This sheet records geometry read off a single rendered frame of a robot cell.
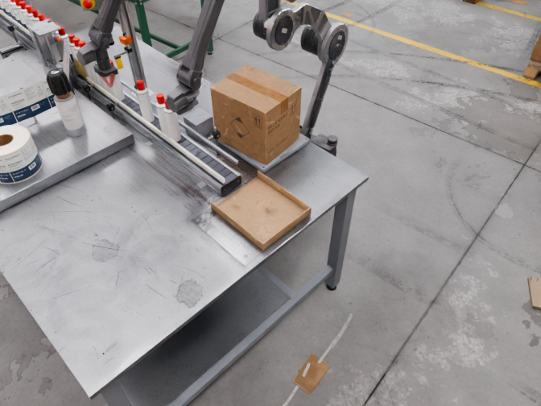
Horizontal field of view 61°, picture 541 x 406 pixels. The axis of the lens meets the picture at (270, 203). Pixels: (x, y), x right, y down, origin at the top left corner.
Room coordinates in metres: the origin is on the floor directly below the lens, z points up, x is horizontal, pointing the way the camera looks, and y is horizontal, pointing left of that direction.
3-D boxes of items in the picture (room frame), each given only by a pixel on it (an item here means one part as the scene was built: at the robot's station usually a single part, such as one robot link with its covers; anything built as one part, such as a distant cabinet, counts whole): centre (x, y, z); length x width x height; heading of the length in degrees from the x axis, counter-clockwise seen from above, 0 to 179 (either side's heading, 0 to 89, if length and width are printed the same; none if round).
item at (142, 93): (1.78, 0.57, 0.98); 0.05 x 0.05 x 0.20
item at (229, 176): (1.95, 0.73, 0.86); 1.65 x 0.08 x 0.04; 44
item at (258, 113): (1.67, 0.06, 0.99); 0.30 x 0.24 x 0.27; 51
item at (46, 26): (2.19, 1.10, 1.14); 0.14 x 0.11 x 0.01; 44
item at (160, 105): (1.67, 0.46, 0.98); 0.05 x 0.05 x 0.20
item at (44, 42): (2.19, 1.10, 1.01); 0.14 x 0.13 x 0.26; 44
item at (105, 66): (1.86, 0.73, 1.13); 0.10 x 0.07 x 0.07; 45
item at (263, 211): (1.24, 0.04, 0.85); 0.30 x 0.26 x 0.04; 44
